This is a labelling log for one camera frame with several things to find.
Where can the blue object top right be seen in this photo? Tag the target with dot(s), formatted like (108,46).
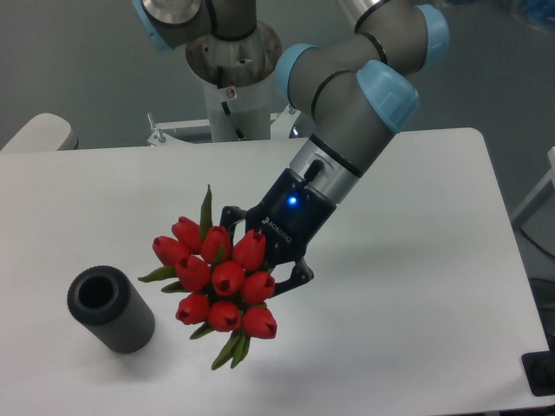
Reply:
(538,14)

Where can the red tulip bouquet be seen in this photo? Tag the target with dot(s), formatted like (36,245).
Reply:
(225,284)

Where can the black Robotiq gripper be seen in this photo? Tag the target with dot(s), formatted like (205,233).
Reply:
(289,215)

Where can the black box at table edge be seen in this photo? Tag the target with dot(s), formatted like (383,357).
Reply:
(539,369)

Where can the white furniture frame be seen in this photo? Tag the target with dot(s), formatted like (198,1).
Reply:
(536,197)

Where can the dark grey ribbed vase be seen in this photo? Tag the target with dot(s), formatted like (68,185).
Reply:
(103,300)

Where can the white metal base frame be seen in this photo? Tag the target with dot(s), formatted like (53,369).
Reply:
(287,124)

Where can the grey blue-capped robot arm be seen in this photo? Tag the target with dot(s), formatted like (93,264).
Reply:
(356,92)

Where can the white chair seat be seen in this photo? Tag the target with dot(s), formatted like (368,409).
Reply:
(44,133)

